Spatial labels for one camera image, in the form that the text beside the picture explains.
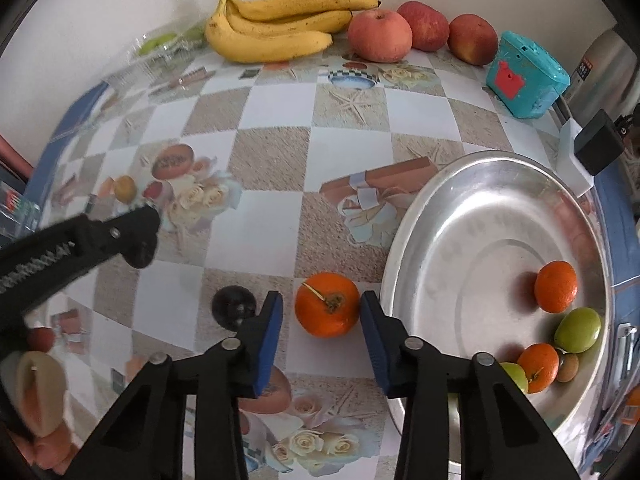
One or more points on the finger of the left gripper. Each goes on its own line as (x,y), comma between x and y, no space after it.
(133,235)

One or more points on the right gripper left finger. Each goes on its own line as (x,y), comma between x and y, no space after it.
(141,435)

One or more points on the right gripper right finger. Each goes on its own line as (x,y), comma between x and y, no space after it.
(502,435)

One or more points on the small brown longan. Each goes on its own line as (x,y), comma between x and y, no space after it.
(125,190)
(568,368)

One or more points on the small green fruit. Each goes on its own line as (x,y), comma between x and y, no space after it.
(517,374)

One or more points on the dark plum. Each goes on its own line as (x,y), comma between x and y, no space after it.
(232,305)

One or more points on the large green fruit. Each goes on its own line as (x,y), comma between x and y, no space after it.
(578,331)

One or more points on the orange tangerine front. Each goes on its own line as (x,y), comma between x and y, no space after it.
(556,286)

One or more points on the orange tangerine with stem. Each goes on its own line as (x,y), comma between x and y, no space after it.
(327,305)

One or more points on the clear bag of green fruits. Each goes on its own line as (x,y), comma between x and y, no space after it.
(157,48)

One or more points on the large steel basin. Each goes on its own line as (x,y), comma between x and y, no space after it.
(461,271)

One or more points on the yellow banana bunch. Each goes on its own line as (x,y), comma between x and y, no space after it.
(273,31)

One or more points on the black charger on white base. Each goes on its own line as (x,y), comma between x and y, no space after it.
(585,151)

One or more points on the pale pink apple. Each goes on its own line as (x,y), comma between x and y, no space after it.
(380,35)

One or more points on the red apple middle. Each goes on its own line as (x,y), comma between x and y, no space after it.
(430,28)

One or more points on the red apple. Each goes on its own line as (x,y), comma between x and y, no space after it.
(472,40)
(430,28)

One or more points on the teal plastic box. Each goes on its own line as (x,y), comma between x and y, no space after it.
(525,76)

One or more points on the steel thermos jug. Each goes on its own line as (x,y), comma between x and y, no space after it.
(606,78)

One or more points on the red apple right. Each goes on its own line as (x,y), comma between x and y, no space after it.
(472,40)

